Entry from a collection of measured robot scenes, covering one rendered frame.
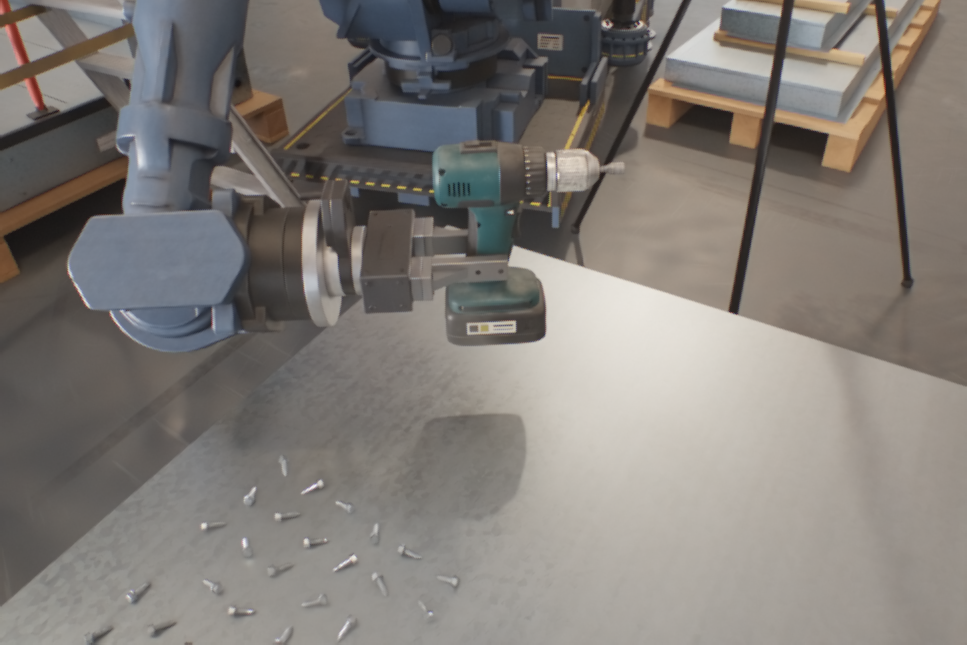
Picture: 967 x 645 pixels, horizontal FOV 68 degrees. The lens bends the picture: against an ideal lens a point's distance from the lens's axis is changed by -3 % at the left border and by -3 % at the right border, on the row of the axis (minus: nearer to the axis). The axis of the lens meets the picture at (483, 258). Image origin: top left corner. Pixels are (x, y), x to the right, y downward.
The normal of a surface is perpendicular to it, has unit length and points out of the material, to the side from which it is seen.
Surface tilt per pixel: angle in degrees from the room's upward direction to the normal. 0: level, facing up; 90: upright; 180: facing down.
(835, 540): 0
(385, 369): 0
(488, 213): 101
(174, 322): 48
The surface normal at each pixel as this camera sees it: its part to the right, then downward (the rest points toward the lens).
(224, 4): 0.82, -0.01
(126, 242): 0.00, -0.12
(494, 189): 0.05, 0.58
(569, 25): -0.29, 0.55
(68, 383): -0.04, -0.82
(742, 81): -0.57, 0.48
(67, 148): 0.82, 0.30
